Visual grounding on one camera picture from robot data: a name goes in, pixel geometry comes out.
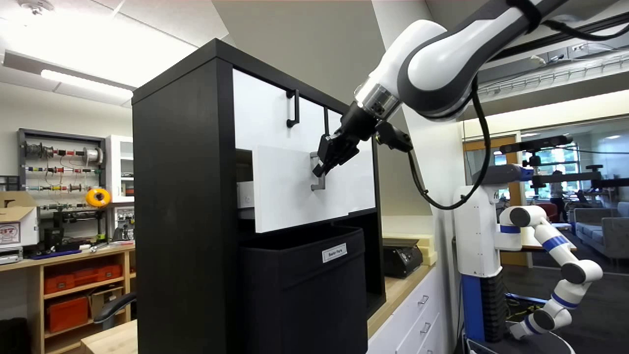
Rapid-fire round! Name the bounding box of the white drawer with grey handle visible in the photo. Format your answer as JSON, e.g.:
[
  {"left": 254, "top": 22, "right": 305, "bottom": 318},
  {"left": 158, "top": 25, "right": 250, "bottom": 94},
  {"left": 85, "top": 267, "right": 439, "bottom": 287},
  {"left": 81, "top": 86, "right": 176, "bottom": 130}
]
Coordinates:
[{"left": 235, "top": 134, "right": 380, "bottom": 236}]

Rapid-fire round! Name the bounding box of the black fabric storage bin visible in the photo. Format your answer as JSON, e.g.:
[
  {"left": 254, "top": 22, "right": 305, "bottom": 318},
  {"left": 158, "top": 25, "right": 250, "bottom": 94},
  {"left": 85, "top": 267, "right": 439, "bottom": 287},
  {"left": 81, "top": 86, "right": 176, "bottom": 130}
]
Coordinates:
[{"left": 237, "top": 224, "right": 370, "bottom": 354}]

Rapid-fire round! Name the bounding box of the white blue robot pedestal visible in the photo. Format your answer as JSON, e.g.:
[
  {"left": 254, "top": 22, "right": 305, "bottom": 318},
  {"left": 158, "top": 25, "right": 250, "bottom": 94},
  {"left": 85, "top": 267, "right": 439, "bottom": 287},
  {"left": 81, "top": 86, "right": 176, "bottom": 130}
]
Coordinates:
[{"left": 453, "top": 187, "right": 508, "bottom": 346}]

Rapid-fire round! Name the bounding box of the yellow tape roll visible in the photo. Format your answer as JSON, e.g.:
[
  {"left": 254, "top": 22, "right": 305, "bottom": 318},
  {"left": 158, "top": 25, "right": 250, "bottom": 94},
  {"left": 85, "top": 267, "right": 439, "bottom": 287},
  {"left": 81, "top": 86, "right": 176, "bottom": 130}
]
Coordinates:
[{"left": 85, "top": 187, "right": 115, "bottom": 212}]

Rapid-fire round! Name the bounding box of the white printed box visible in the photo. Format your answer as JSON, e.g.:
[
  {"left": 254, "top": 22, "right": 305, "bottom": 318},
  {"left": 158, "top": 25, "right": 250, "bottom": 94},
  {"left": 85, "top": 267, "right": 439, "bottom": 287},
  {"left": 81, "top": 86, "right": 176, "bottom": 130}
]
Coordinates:
[{"left": 0, "top": 206, "right": 42, "bottom": 252}]

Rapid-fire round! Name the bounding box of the white blue jointed robot arm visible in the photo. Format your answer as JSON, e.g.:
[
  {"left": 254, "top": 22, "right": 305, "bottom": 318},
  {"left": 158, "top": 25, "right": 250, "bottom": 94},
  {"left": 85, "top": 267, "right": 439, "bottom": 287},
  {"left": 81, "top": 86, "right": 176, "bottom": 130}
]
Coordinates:
[{"left": 498, "top": 202, "right": 606, "bottom": 344}]

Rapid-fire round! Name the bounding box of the black drawer handle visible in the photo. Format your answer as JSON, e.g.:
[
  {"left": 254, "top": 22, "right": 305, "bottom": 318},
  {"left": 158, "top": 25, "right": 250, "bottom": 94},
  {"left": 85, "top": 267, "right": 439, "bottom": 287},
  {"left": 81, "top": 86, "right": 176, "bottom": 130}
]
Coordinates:
[{"left": 286, "top": 88, "right": 303, "bottom": 130}]

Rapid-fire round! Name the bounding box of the open cardboard box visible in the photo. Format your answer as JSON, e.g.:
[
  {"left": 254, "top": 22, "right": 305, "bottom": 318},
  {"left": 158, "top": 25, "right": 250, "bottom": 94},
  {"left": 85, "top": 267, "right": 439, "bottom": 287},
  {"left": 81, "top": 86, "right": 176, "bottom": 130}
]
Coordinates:
[{"left": 0, "top": 189, "right": 40, "bottom": 224}]

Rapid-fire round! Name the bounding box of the wooden workbench with shelves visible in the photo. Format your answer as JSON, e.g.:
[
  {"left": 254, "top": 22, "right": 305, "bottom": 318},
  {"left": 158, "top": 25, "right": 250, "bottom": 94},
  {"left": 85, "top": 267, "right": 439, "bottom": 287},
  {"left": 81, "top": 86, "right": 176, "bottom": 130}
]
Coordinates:
[{"left": 0, "top": 240, "right": 138, "bottom": 354}]

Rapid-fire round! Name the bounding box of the white drawer unit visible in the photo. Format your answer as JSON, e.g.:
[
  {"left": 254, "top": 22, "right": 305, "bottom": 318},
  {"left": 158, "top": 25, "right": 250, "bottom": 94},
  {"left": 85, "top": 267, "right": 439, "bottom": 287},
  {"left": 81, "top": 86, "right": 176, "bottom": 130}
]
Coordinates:
[{"left": 368, "top": 261, "right": 453, "bottom": 354}]

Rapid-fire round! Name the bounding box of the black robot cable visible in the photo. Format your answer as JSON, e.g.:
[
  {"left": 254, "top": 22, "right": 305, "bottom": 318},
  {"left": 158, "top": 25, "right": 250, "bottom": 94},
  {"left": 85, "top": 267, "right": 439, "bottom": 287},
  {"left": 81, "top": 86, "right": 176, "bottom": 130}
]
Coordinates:
[{"left": 406, "top": 75, "right": 494, "bottom": 212}]

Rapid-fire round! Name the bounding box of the brown cardboard box on shelf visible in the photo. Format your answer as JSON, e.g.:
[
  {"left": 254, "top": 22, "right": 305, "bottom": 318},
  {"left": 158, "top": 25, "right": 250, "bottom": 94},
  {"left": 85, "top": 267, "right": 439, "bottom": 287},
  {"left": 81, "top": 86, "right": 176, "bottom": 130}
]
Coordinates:
[{"left": 89, "top": 285, "right": 129, "bottom": 320}]

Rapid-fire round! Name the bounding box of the grey tool rack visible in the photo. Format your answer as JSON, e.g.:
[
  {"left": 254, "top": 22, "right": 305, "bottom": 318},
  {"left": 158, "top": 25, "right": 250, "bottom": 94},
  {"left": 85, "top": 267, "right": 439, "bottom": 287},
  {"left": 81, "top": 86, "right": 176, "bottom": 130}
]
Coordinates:
[{"left": 16, "top": 126, "right": 111, "bottom": 256}]

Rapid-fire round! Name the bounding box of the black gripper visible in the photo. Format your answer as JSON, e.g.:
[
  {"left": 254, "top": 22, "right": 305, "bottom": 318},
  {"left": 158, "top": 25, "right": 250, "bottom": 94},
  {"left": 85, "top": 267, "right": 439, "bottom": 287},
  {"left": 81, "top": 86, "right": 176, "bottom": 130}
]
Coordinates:
[{"left": 311, "top": 102, "right": 384, "bottom": 179}]

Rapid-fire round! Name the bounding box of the black and white drawer cabinet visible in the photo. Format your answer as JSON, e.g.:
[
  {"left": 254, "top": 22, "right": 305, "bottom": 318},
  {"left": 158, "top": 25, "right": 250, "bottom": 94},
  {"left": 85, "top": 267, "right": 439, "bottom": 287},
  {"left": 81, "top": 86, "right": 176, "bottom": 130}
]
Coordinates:
[{"left": 130, "top": 37, "right": 390, "bottom": 354}]

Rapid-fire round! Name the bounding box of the long ceiling light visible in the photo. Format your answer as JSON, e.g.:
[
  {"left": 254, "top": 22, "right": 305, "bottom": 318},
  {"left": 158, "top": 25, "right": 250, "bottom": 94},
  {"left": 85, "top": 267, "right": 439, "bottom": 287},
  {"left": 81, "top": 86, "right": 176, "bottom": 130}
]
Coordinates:
[{"left": 38, "top": 67, "right": 136, "bottom": 104}]

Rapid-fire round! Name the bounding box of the white drawer with black handle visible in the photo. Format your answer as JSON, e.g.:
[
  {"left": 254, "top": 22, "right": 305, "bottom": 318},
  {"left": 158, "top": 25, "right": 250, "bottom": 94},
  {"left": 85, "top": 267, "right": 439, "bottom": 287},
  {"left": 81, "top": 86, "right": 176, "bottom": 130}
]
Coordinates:
[{"left": 233, "top": 67, "right": 331, "bottom": 157}]

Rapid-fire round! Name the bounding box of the large red storage bin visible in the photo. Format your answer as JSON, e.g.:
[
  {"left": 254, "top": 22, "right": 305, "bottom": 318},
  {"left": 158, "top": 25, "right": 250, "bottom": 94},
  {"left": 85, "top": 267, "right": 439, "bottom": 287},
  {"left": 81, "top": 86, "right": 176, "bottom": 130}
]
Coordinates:
[{"left": 44, "top": 295, "right": 93, "bottom": 334}]

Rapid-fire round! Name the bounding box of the small red storage bin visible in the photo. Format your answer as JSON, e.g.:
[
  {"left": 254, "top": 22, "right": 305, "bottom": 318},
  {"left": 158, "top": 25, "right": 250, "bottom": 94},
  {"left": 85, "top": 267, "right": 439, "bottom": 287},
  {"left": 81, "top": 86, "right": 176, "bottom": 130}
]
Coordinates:
[
  {"left": 44, "top": 271, "right": 77, "bottom": 295},
  {"left": 73, "top": 263, "right": 101, "bottom": 287},
  {"left": 97, "top": 261, "right": 127, "bottom": 283}
]

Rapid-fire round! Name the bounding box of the white bin label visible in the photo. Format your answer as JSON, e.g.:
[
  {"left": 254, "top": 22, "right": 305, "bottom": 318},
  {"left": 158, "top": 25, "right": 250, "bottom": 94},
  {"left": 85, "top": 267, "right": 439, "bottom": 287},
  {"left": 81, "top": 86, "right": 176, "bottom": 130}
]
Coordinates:
[{"left": 319, "top": 240, "right": 351, "bottom": 265}]

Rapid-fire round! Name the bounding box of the black box device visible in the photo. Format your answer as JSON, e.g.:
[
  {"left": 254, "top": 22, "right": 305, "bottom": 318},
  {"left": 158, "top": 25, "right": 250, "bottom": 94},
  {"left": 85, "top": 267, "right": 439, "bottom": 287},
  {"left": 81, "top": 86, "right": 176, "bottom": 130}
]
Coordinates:
[{"left": 382, "top": 236, "right": 425, "bottom": 281}]

